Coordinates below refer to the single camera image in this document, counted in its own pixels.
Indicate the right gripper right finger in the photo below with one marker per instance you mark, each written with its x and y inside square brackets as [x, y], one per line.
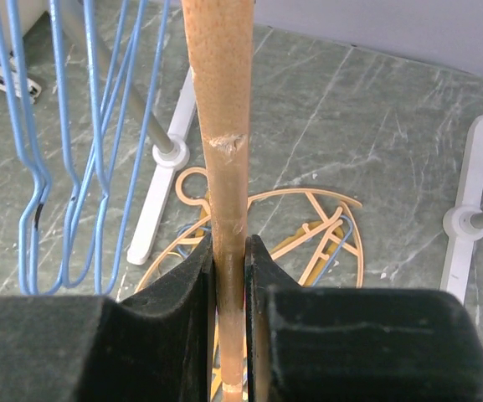
[349, 344]

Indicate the yellow plastic hanger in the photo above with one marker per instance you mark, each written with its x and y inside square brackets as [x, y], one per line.
[315, 267]

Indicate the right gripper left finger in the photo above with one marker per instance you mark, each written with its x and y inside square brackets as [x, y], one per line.
[153, 346]

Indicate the beige plastic hanger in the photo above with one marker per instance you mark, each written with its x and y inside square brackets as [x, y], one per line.
[323, 202]

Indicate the brown wooden hanger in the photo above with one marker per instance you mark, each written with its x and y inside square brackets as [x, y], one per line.
[219, 36]

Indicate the metal clothes rack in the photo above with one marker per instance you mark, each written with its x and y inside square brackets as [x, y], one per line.
[463, 223]

